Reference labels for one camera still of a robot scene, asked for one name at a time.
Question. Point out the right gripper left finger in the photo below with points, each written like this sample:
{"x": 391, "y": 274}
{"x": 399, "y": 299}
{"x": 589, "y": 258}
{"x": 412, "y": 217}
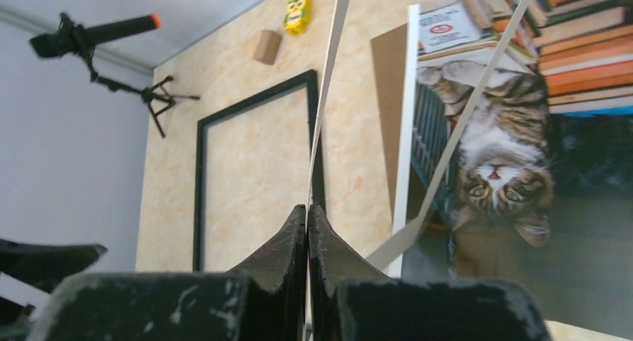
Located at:
{"x": 261, "y": 298}

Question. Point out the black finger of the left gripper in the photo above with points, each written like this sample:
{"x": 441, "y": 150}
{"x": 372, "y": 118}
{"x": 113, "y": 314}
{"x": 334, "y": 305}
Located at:
{"x": 31, "y": 272}

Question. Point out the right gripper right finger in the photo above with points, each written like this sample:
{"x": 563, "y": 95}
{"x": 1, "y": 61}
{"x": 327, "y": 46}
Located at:
{"x": 353, "y": 300}

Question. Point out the white photo mat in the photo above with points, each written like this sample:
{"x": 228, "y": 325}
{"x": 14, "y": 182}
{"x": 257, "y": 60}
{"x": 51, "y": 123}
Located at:
{"x": 389, "y": 254}

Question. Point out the cat photo print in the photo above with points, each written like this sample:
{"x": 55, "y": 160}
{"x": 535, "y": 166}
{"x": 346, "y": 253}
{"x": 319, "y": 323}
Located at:
{"x": 539, "y": 188}

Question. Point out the black tripod stand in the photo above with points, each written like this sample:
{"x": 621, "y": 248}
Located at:
{"x": 148, "y": 94}

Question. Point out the black microphone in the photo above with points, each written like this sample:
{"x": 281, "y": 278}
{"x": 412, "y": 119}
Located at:
{"x": 74, "y": 38}

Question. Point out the brown cardboard backing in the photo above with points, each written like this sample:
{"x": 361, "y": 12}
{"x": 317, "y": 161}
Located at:
{"x": 388, "y": 60}

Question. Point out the small wooden block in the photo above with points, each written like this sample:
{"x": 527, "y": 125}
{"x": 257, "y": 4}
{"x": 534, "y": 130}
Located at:
{"x": 267, "y": 48}

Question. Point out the yellow owl toy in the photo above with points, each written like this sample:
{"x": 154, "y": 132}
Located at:
{"x": 298, "y": 16}

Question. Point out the black picture frame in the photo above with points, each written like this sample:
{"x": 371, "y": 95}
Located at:
{"x": 307, "y": 79}

